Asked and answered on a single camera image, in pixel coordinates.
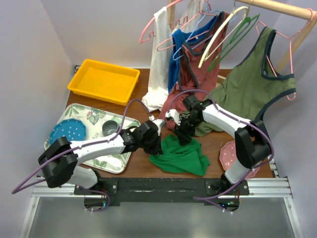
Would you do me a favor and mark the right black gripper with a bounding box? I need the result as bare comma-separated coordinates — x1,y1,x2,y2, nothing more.
172,115,202,147

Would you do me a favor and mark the bright green tank top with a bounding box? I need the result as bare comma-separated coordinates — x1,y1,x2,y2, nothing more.
149,135,210,176

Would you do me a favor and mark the olive green tank top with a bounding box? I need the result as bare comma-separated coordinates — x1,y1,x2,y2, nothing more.
180,26,297,137

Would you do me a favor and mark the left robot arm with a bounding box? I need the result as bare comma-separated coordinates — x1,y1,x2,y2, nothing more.
38,119,165,194

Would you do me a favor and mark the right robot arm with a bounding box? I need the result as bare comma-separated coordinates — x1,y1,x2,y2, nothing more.
165,94,273,195

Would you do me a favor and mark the white tank top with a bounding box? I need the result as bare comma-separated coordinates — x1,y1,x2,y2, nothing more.
142,0,204,112

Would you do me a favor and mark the rust red tank top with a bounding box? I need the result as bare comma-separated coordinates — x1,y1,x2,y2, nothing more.
159,12,229,119

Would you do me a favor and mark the blue tank top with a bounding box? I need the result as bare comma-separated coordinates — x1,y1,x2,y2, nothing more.
168,12,225,92

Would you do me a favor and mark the cream wooden hanger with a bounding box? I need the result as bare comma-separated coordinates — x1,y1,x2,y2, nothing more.
198,5,250,69

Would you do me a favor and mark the large pink hanger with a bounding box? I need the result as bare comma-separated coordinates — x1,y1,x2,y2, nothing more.
138,0,212,45

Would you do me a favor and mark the green plastic hanger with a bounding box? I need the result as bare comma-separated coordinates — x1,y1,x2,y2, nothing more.
208,14,260,72

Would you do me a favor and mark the pink hanger right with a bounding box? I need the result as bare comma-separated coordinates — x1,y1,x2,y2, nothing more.
256,8,316,101

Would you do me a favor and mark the pink dotted plate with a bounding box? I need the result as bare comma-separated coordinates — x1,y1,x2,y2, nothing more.
219,140,248,182

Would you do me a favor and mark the grey ceramic mug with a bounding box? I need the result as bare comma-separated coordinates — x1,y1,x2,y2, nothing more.
102,120,119,136

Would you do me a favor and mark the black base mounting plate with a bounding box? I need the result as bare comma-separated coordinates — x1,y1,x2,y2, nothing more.
74,177,251,208

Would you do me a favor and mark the floral serving tray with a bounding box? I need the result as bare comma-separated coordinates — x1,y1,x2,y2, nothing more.
44,103,131,174

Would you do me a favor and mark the yellow plastic bin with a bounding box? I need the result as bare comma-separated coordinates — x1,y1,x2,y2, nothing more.
67,59,140,106

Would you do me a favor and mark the blue dotted plate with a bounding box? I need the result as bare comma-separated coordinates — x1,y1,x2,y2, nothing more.
49,119,87,145

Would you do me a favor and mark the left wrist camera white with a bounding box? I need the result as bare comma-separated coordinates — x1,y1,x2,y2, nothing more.
149,115,166,135

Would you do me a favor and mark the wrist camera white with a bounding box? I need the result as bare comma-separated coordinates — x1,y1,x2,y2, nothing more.
165,109,181,125
149,115,166,135

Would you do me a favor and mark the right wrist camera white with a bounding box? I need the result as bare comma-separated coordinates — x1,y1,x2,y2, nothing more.
165,109,181,125

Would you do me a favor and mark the small pink wire hanger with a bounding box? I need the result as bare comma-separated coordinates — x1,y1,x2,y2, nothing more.
155,24,213,52

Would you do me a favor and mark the wooden clothes rail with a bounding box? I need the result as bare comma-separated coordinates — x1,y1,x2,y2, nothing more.
238,0,317,71

